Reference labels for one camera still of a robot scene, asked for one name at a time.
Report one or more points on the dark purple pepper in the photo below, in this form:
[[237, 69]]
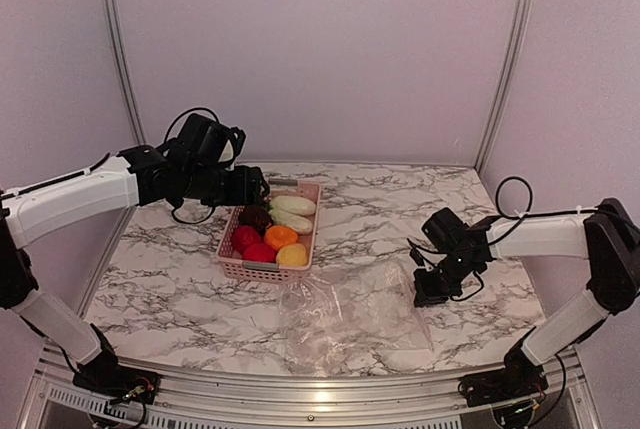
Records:
[[255, 217]]

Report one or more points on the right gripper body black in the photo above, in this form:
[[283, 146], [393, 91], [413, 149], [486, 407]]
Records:
[[446, 282]]

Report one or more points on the aluminium corner post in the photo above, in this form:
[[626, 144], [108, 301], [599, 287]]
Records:
[[515, 42], [122, 70]]

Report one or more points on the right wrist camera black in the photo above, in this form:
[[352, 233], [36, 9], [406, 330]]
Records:
[[444, 230]]

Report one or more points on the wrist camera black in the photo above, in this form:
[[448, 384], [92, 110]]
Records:
[[444, 230], [210, 143]]

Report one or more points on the right aluminium corner post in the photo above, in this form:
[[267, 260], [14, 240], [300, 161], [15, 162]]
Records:
[[515, 42]]

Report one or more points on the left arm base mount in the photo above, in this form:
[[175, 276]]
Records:
[[122, 384]]

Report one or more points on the left aluminium corner post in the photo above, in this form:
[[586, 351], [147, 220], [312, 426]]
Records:
[[122, 70]]

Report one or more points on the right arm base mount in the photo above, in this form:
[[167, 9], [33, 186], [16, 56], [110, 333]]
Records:
[[518, 377]]

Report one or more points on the white cabbage lower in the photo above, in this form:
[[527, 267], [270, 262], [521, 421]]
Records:
[[297, 223]]

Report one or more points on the pink plastic basket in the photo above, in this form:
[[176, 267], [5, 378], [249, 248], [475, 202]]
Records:
[[234, 266]]

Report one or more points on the white cabbage upper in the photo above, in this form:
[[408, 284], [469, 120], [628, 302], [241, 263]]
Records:
[[296, 205]]

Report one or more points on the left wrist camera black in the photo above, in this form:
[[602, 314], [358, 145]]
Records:
[[210, 143]]

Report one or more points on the red pepper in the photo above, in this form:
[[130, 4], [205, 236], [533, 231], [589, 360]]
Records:
[[243, 237], [259, 252]]

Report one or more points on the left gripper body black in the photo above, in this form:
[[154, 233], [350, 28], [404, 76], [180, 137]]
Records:
[[203, 185]]

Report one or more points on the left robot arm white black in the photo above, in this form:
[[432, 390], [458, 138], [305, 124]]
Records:
[[135, 177]]

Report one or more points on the white cabbage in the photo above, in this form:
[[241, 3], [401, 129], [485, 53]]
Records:
[[297, 223], [296, 205]]

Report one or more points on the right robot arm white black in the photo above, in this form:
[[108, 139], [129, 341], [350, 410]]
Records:
[[604, 236]]

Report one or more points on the clear zip top bag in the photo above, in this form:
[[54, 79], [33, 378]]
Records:
[[348, 321]]

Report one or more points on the orange pepper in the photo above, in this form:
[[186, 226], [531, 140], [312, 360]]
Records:
[[279, 236]]

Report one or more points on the yellow pepper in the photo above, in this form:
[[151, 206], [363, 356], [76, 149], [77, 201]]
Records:
[[293, 255]]

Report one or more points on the red pepper front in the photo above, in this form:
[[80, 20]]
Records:
[[259, 252]]

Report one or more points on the aluminium front rail frame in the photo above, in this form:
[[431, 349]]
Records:
[[194, 398]]

